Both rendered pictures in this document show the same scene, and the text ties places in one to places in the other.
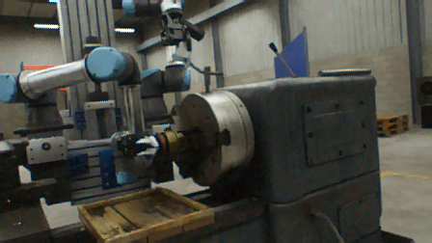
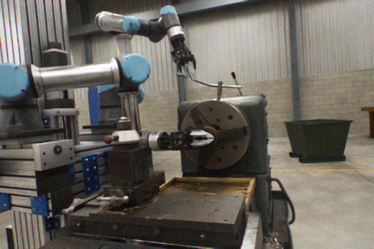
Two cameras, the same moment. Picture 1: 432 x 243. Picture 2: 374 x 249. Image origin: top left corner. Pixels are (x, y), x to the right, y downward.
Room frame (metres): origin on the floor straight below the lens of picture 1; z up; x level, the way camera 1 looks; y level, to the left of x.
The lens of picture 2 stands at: (0.26, 0.83, 1.18)
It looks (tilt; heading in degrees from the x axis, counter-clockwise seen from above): 3 degrees down; 322
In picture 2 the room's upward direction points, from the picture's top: 4 degrees counter-clockwise
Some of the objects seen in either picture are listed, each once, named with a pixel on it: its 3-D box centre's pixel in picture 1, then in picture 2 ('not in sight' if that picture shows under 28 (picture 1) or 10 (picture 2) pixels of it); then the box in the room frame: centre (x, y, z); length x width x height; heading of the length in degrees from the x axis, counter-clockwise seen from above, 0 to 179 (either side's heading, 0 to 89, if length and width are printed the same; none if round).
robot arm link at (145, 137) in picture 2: (122, 143); (141, 142); (1.21, 0.34, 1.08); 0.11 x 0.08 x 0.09; 31
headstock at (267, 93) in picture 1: (288, 129); (228, 131); (1.33, -0.31, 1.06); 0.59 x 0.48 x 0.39; 122
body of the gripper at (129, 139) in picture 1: (134, 145); (175, 139); (1.07, 0.27, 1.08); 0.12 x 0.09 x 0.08; 31
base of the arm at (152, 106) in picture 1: (152, 105); (111, 114); (1.65, 0.30, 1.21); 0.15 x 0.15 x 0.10
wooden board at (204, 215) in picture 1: (141, 213); (202, 192); (0.96, 0.24, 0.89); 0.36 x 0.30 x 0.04; 32
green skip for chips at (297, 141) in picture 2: not in sight; (314, 139); (2.89, -4.75, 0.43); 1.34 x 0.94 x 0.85; 137
